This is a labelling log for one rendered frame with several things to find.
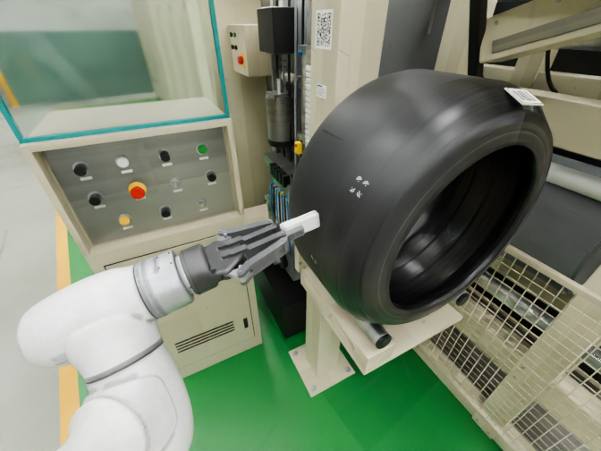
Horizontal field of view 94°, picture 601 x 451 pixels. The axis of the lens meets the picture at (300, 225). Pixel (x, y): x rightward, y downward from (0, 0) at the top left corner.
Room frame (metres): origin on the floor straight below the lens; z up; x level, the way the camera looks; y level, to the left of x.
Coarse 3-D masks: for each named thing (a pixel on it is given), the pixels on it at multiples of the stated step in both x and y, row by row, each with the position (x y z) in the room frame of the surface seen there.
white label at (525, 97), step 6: (510, 90) 0.47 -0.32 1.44; (516, 90) 0.48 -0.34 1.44; (522, 90) 0.49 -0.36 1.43; (516, 96) 0.46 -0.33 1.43; (522, 96) 0.47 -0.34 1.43; (528, 96) 0.48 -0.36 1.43; (522, 102) 0.45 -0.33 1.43; (528, 102) 0.45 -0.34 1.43; (534, 102) 0.46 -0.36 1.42; (540, 102) 0.47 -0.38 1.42
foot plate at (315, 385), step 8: (304, 344) 0.93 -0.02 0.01; (296, 352) 0.87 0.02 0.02; (304, 352) 0.88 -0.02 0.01; (296, 360) 0.83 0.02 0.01; (304, 360) 0.83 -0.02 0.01; (344, 360) 0.83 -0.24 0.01; (296, 368) 0.79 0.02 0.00; (304, 368) 0.79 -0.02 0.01; (336, 368) 0.79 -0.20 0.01; (344, 368) 0.79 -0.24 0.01; (304, 376) 0.75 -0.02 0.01; (312, 376) 0.75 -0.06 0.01; (320, 376) 0.75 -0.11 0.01; (328, 376) 0.75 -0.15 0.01; (336, 376) 0.75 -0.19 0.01; (344, 376) 0.75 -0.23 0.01; (304, 384) 0.71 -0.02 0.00; (312, 384) 0.71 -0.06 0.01; (320, 384) 0.71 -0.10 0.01; (328, 384) 0.71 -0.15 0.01; (312, 392) 0.67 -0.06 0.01
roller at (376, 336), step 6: (354, 318) 0.46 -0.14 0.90; (360, 324) 0.43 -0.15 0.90; (366, 324) 0.43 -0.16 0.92; (372, 324) 0.42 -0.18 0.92; (378, 324) 0.42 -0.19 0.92; (366, 330) 0.42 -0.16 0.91; (372, 330) 0.41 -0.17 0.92; (378, 330) 0.40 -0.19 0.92; (384, 330) 0.41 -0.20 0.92; (372, 336) 0.40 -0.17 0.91; (378, 336) 0.39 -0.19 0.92; (384, 336) 0.39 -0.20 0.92; (390, 336) 0.39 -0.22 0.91; (372, 342) 0.39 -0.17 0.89; (378, 342) 0.38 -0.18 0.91; (384, 342) 0.38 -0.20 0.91; (378, 348) 0.38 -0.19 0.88
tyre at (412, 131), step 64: (320, 128) 0.56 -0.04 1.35; (384, 128) 0.45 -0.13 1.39; (448, 128) 0.41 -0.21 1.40; (512, 128) 0.45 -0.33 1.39; (320, 192) 0.45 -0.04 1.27; (384, 192) 0.37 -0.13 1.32; (448, 192) 0.76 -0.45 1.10; (512, 192) 0.62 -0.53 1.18; (320, 256) 0.40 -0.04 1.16; (384, 256) 0.35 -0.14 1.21; (448, 256) 0.62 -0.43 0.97; (384, 320) 0.37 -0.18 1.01
